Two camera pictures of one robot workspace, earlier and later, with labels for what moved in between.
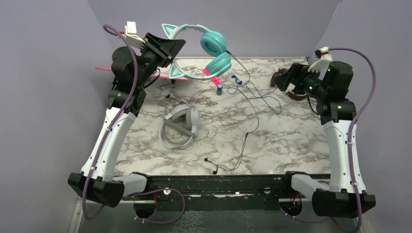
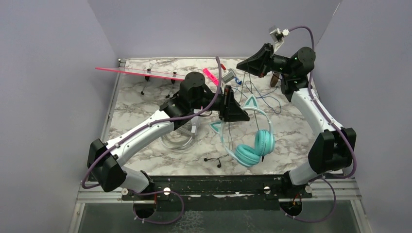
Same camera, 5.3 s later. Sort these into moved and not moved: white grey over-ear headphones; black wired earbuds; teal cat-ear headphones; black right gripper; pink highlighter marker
Moved: black wired earbuds; teal cat-ear headphones; black right gripper
Not moved: pink highlighter marker; white grey over-ear headphones
